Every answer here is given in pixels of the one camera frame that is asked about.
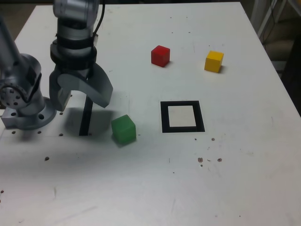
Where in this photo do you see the black tape strip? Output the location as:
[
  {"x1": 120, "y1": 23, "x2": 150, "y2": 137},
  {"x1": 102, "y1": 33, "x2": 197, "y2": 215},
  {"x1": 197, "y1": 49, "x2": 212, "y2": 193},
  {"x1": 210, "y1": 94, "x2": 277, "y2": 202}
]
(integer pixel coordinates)
[{"x1": 79, "y1": 95, "x2": 94, "y2": 137}]

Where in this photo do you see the white rack frame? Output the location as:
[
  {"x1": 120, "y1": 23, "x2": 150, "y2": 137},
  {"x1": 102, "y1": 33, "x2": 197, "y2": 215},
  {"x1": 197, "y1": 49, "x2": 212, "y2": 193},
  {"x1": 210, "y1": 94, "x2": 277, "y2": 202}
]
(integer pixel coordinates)
[{"x1": 249, "y1": 0, "x2": 292, "y2": 45}]

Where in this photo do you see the red cube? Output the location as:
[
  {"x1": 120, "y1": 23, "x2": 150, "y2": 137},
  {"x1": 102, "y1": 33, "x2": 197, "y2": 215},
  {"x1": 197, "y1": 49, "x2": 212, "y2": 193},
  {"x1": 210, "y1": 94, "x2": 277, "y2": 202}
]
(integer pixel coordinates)
[{"x1": 150, "y1": 45, "x2": 171, "y2": 68}]

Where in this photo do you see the green cube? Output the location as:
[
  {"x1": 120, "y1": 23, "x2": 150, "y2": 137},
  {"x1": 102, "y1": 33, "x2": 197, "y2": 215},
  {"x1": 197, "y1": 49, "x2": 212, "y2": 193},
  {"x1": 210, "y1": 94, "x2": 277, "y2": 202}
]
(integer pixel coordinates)
[{"x1": 111, "y1": 114, "x2": 137, "y2": 145}]

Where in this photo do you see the black tape square outline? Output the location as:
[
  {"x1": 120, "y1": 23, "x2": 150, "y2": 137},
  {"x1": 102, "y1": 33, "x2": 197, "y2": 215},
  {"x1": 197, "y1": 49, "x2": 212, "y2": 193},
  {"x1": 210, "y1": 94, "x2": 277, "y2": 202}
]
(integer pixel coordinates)
[{"x1": 160, "y1": 100, "x2": 206, "y2": 134}]

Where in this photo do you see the yellow cube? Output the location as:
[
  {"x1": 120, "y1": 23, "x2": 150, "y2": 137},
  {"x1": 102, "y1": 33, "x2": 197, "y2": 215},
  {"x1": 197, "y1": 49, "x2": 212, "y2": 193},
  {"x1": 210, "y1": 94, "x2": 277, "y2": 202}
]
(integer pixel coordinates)
[{"x1": 204, "y1": 50, "x2": 224, "y2": 73}]

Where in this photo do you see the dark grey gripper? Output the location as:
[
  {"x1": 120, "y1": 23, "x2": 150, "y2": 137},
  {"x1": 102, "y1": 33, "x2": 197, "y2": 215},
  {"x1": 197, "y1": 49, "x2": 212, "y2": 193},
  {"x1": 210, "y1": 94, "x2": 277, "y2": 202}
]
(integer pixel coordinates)
[{"x1": 49, "y1": 64, "x2": 114, "y2": 112}]

